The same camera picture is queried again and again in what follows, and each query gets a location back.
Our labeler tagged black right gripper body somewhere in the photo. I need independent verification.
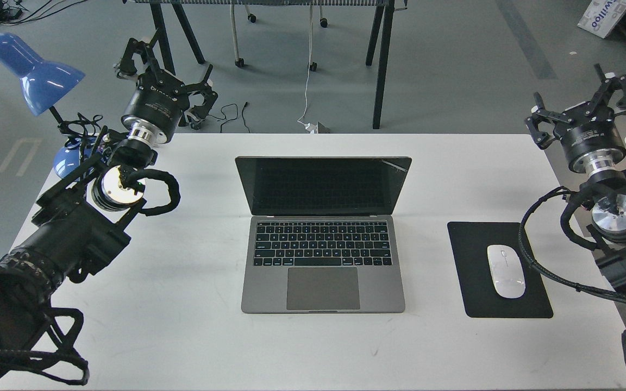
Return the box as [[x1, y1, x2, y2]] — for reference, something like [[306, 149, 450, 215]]
[[558, 103, 626, 173]]

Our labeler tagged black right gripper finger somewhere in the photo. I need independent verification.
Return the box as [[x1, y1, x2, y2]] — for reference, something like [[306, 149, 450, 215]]
[[585, 64, 626, 121], [525, 92, 576, 149]]

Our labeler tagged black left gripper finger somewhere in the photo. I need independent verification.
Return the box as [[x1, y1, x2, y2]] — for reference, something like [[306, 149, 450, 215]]
[[181, 64, 218, 130], [114, 38, 161, 82]]

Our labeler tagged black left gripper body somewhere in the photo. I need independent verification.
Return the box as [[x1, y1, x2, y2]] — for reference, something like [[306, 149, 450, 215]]
[[121, 70, 189, 144]]

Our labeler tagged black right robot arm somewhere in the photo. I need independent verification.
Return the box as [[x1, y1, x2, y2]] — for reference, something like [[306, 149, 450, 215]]
[[524, 64, 626, 304]]

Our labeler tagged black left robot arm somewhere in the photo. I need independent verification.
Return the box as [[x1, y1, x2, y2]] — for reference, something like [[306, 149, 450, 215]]
[[0, 38, 218, 384]]

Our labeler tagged black trestle table background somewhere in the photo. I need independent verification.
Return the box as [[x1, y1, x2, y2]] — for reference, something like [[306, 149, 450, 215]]
[[123, 0, 409, 130]]

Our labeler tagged blue desk lamp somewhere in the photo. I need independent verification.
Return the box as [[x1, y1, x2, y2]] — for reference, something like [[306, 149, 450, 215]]
[[0, 33, 103, 178]]

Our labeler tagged white printed cardboard box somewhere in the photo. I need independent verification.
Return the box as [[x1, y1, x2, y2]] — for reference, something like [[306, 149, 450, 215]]
[[577, 1, 626, 38]]

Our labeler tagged white power adapter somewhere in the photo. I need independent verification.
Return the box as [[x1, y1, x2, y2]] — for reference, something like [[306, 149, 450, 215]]
[[304, 122, 331, 134]]

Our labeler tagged black mouse pad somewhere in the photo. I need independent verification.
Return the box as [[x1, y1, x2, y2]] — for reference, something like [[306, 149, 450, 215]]
[[447, 221, 553, 319]]

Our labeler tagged white computer mouse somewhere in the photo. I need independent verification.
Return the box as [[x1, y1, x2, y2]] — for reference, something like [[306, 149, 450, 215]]
[[487, 244, 525, 299]]

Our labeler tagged grey open laptop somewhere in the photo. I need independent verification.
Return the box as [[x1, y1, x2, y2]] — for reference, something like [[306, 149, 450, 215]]
[[234, 156, 412, 314]]

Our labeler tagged black thin floor cable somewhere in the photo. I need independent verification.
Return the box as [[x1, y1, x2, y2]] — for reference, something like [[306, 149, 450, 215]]
[[204, 102, 251, 134]]

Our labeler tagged white charger cable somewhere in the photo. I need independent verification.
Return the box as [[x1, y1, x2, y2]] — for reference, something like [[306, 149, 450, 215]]
[[297, 0, 315, 131]]

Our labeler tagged black cable bundle floor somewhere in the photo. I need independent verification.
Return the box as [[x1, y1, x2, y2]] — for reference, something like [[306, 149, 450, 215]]
[[0, 1, 85, 27]]

